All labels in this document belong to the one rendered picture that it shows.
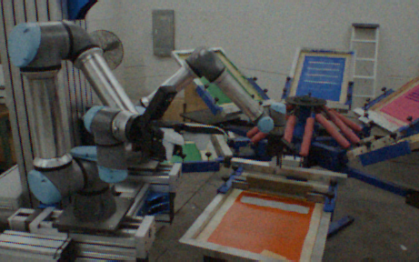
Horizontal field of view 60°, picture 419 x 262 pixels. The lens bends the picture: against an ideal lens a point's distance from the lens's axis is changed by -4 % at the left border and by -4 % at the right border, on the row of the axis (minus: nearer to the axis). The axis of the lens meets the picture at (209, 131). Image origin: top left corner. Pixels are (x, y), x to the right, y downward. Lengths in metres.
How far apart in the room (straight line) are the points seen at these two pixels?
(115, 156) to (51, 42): 0.36
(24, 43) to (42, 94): 0.15
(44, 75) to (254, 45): 5.27
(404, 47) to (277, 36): 1.86
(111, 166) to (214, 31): 5.53
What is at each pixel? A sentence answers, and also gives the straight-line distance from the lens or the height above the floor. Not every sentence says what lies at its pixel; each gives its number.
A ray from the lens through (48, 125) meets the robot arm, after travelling 1.15.
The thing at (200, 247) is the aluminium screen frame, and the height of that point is 0.98.
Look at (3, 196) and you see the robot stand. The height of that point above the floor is 1.23.
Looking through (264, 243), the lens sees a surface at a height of 0.95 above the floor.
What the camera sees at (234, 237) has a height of 0.95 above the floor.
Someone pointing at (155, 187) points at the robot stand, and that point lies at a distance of 1.78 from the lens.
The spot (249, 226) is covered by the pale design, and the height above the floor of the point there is 0.95.
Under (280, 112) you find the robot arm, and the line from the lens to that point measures 1.90.
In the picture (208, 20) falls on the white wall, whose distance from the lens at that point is 6.43.
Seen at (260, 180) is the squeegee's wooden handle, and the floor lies 1.05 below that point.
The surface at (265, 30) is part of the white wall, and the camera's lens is 6.14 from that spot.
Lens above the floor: 1.93
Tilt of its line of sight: 18 degrees down
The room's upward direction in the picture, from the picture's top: straight up
